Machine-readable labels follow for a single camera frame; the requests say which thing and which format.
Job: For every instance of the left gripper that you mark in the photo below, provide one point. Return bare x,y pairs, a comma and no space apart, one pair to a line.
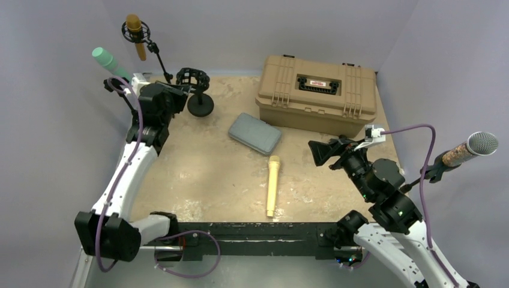
180,96

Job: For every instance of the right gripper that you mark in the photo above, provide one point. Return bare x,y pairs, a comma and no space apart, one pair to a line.
321,151

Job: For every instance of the black round base shockmount stand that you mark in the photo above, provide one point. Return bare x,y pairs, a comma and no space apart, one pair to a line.
199,103

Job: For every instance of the cream microphone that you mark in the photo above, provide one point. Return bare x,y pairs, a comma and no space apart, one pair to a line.
273,176

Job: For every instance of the black tripod mic stand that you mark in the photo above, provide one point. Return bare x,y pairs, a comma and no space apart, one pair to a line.
150,45

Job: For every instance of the gold microphone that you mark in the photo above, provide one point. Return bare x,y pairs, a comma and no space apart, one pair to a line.
134,27

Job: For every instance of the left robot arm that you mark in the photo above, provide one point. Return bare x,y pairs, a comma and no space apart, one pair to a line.
106,230

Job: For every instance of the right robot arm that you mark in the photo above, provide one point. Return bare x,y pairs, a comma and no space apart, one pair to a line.
420,263

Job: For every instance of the black stand for green microphone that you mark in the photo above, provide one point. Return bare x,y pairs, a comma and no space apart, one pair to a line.
115,84

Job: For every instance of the mint green microphone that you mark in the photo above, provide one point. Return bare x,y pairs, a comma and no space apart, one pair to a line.
106,60

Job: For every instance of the black stand for patterned microphone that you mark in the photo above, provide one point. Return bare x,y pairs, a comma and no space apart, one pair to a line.
433,173

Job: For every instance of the silver head patterned microphone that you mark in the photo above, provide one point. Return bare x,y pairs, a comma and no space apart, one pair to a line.
478,144

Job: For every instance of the tan plastic toolbox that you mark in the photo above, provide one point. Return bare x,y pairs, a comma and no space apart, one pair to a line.
335,99

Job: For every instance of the grey plastic case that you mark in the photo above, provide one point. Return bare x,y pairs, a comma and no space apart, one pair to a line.
255,133

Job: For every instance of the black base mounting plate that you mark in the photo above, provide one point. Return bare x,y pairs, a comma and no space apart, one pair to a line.
320,240

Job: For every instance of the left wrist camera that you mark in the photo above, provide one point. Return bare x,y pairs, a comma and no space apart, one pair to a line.
137,82

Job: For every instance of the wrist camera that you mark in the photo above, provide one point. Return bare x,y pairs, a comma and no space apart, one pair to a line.
374,135
137,82

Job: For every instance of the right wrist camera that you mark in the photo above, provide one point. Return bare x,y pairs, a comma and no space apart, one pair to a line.
374,135

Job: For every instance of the aluminium table frame rail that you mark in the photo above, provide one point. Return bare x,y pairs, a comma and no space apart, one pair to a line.
82,270

